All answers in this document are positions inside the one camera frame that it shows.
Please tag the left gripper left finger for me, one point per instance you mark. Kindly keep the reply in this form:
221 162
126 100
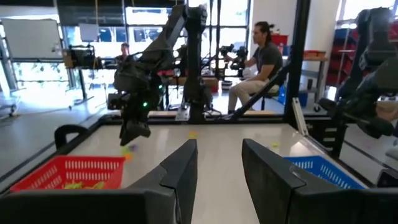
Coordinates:
174 199

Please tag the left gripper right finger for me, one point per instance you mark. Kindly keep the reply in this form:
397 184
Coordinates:
270 199

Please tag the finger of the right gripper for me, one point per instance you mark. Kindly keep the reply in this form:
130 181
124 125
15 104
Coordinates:
133 132

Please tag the black background robot arm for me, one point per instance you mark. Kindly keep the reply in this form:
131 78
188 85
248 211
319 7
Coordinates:
373 46

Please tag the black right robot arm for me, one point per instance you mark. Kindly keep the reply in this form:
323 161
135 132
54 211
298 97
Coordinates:
192 62

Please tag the purple plastic spider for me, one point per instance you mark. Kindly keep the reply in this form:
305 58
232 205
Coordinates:
133 147

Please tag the orange plastic spider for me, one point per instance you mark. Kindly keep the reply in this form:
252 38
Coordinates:
192 135
127 156

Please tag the person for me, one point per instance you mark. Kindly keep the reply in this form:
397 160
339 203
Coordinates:
264 59
125 54

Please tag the blue plastic basket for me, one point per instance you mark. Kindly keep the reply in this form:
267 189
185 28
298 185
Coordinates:
326 172

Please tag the red plastic basket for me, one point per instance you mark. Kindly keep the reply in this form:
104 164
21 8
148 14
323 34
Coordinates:
77 169

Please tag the black box on stand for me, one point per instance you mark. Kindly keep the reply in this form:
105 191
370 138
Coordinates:
81 57

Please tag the wooden bench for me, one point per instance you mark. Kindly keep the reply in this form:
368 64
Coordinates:
208 81

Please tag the red storage bin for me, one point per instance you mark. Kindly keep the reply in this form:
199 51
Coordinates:
215 88
280 40

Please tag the silver aluminium extrusion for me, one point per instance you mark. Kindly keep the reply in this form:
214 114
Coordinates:
299 116

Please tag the blue storage bin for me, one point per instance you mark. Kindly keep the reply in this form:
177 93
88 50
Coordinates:
281 95

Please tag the black office chair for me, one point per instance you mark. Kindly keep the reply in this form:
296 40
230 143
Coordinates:
271 93

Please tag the white whiteboard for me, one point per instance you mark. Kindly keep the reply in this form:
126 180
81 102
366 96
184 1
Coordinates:
31 39

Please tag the wooden side table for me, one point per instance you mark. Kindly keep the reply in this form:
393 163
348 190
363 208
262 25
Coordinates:
315 56

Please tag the red shelving rack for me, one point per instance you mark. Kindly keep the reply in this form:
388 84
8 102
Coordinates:
343 53

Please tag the black camera rig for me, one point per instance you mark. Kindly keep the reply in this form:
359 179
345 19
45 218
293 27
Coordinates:
236 60

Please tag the grey table-level depth camera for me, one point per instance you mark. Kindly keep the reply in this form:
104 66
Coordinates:
388 179

